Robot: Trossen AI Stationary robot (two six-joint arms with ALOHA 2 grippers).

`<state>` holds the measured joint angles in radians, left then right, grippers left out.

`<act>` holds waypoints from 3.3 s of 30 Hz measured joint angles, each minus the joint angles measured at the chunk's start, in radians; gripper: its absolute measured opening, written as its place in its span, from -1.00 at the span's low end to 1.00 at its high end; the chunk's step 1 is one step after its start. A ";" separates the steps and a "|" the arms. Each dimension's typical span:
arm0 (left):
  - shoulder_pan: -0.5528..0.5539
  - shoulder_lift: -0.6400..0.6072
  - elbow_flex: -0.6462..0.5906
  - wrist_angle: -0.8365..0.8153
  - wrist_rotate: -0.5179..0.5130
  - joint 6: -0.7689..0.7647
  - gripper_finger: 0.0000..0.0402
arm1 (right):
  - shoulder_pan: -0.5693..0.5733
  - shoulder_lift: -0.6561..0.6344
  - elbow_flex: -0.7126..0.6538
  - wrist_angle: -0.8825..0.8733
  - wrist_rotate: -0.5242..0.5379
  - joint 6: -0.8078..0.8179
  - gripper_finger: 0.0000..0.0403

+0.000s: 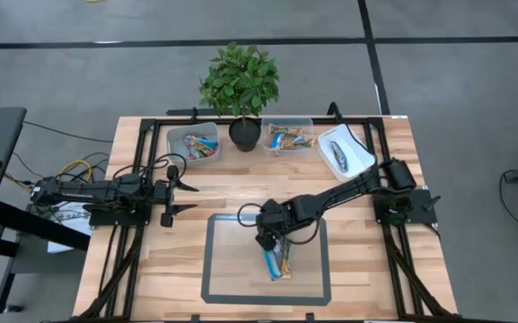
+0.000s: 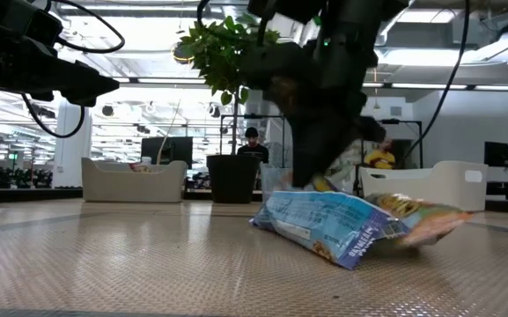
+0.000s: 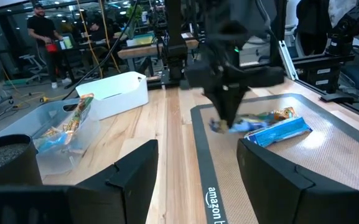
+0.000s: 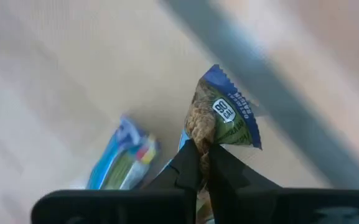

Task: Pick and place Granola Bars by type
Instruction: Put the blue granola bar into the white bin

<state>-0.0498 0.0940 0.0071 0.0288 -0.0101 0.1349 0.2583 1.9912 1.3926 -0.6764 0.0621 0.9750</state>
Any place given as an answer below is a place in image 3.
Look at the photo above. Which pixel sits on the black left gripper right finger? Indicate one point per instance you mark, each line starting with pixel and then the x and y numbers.
pixel 269 186

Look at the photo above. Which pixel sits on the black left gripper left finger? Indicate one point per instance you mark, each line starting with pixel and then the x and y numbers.
pixel 129 186

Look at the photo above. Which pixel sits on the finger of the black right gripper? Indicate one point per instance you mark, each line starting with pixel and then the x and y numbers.
pixel 236 99
pixel 219 105

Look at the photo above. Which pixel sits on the multicolour granola bar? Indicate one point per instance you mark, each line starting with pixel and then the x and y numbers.
pixel 257 121

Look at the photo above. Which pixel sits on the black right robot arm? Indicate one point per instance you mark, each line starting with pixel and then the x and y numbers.
pixel 235 18

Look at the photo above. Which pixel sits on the blue oatmeal granola bar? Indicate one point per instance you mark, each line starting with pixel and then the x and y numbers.
pixel 275 132
pixel 53 141

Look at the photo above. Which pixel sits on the orange peanut butter granola bar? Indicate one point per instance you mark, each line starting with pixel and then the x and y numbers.
pixel 79 109
pixel 48 132

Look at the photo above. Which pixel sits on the black-edged silicone baking mat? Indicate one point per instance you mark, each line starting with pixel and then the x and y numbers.
pixel 322 155

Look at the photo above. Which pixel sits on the white plastic bin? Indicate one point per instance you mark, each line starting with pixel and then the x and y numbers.
pixel 117 102

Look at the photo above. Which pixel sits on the wooden background table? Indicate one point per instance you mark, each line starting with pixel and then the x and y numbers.
pixel 142 51

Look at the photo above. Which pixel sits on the black plant pot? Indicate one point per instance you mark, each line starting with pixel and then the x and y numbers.
pixel 20 165

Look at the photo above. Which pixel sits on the clear plastic bin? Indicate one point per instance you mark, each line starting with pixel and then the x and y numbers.
pixel 42 115

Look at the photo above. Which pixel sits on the white rolling stand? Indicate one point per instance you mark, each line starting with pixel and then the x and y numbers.
pixel 36 67

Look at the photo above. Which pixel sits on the red handheld object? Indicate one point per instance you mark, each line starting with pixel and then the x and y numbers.
pixel 51 48

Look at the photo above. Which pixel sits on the person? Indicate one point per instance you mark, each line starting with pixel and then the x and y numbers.
pixel 45 31

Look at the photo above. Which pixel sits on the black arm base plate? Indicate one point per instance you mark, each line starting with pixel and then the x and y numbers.
pixel 338 99

